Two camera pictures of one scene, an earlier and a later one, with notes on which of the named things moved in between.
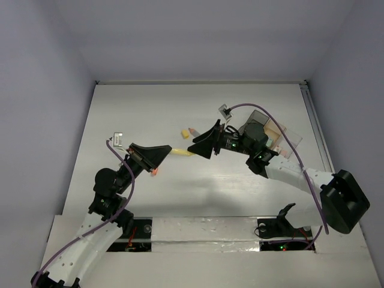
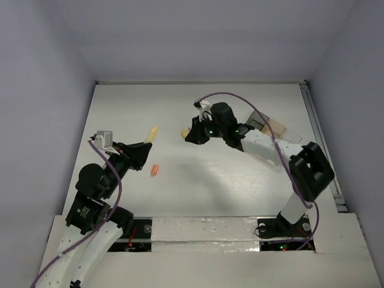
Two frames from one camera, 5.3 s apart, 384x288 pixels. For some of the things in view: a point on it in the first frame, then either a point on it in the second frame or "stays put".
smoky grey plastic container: (255, 117) stays put
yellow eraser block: (185, 134) stays put
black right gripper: (204, 145) -> (195, 135)
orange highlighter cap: (154, 171) stays put
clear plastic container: (282, 146) stays put
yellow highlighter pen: (181, 152) -> (152, 135)
